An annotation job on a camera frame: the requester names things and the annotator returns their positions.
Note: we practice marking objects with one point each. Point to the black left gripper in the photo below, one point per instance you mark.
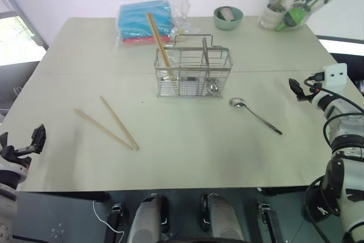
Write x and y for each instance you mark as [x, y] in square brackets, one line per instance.
[17, 157]

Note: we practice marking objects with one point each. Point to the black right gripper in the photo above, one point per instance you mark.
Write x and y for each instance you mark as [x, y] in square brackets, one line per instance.
[312, 90]

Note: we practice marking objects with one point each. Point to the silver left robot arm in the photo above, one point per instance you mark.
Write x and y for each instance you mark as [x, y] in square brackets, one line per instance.
[7, 211]

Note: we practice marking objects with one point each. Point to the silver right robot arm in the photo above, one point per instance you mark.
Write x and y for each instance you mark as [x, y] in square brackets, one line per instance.
[351, 186]

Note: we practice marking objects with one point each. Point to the potted green plant in wrap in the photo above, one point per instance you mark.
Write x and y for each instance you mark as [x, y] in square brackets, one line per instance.
[274, 15]

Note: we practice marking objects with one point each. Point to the wooden chopstick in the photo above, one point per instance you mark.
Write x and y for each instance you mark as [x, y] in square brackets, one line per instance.
[105, 130]
[120, 125]
[159, 42]

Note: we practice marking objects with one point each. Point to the white side table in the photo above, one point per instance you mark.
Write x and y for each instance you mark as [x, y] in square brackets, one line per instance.
[341, 18]

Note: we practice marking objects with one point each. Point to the green ceramic bowl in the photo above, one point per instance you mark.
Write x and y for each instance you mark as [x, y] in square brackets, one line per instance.
[227, 24]

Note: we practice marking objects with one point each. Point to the pinkish object in bowl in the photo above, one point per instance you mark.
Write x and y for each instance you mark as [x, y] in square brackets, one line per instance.
[226, 14]

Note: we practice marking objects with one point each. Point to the black table leg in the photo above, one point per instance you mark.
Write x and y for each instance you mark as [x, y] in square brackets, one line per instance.
[273, 223]
[115, 220]

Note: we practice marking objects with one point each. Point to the clear plastic bag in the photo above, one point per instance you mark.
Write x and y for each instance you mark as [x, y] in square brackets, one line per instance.
[182, 18]

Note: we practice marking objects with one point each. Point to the grey rounded robot leg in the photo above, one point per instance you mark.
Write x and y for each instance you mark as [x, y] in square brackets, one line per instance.
[224, 220]
[145, 220]

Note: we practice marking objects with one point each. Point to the folded red cloth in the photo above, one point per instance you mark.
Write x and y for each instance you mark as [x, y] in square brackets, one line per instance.
[136, 41]

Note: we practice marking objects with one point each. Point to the folded blue cloth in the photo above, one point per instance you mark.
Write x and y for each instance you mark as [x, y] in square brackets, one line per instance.
[133, 21]

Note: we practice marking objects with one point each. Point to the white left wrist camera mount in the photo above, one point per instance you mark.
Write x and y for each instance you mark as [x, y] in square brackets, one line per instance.
[8, 174]

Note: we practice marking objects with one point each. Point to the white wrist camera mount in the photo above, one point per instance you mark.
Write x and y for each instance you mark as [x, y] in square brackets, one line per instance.
[8, 174]
[337, 75]

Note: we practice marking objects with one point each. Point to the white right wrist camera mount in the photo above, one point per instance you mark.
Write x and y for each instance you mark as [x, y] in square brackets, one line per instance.
[337, 75]

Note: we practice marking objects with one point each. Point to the grey window frame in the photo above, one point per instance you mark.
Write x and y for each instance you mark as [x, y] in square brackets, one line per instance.
[25, 18]

